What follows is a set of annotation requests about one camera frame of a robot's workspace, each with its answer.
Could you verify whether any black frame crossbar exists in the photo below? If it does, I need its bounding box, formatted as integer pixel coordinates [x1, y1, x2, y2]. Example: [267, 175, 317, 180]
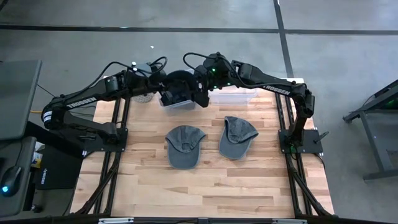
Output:
[0, 213, 398, 224]

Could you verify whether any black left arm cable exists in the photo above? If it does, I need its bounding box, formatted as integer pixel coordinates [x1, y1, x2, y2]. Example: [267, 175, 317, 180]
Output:
[70, 55, 169, 94]

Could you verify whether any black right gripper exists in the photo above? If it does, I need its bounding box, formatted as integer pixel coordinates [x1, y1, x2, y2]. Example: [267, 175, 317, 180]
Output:
[194, 60, 220, 108]

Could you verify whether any silver crossbar bracket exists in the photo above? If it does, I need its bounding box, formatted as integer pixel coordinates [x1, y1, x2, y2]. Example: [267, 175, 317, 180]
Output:
[272, 219, 308, 224]
[98, 217, 134, 224]

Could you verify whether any black computer mouse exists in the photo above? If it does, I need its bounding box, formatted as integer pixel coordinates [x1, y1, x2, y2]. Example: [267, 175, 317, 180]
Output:
[0, 166, 23, 197]

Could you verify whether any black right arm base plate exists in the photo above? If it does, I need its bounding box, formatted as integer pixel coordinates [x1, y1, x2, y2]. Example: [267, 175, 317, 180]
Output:
[278, 129, 324, 155]

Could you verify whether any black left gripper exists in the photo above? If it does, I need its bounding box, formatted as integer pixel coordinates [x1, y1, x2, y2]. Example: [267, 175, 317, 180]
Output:
[145, 70, 178, 107]

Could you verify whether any dark navy baseball cap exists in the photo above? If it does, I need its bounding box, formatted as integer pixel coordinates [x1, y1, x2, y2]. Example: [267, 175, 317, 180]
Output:
[162, 69, 199, 100]

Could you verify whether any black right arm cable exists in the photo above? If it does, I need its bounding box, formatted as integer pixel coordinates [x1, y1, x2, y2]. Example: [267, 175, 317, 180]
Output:
[182, 52, 218, 75]

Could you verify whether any black storage box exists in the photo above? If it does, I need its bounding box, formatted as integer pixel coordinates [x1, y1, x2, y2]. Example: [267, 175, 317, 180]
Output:
[37, 144, 85, 190]

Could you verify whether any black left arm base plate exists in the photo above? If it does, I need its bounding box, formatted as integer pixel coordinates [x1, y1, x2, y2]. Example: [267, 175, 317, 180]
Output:
[58, 127, 129, 153]

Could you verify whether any dark grey desk surface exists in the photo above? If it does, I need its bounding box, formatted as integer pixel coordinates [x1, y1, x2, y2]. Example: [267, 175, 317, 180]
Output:
[0, 136, 37, 218]

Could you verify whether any clear plastic bin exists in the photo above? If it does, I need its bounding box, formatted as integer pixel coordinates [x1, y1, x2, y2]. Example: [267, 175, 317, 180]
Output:
[157, 68, 198, 116]
[206, 74, 259, 106]

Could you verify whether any grey desk panel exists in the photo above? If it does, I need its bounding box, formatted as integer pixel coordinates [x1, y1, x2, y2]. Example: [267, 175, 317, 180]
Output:
[0, 60, 43, 141]

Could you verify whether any white triangle-patterned planter pot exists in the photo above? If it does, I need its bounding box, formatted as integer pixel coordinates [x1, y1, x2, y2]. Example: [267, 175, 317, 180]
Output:
[132, 91, 155, 104]

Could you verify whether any black diagonal frame brace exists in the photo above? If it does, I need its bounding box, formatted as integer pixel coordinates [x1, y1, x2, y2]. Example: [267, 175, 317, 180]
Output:
[73, 160, 121, 215]
[285, 154, 332, 216]

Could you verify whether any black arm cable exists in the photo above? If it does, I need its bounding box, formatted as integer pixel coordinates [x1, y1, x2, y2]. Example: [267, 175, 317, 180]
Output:
[182, 52, 218, 75]
[70, 55, 169, 94]

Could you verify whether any faded grey baseball cap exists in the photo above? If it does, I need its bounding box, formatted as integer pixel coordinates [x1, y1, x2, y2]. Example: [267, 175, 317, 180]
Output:
[218, 116, 259, 161]
[164, 124, 207, 170]

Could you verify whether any black aluminium frame rail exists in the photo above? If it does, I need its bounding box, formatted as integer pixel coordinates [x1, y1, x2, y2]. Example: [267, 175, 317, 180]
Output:
[104, 96, 131, 216]
[92, 96, 122, 216]
[274, 92, 305, 216]
[284, 95, 314, 216]

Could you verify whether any black base plate lever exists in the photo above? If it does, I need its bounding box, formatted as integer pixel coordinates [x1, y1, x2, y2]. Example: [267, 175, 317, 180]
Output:
[313, 131, 330, 145]

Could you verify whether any black desk frame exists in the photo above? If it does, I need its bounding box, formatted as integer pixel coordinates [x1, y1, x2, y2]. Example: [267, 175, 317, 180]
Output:
[343, 79, 398, 182]

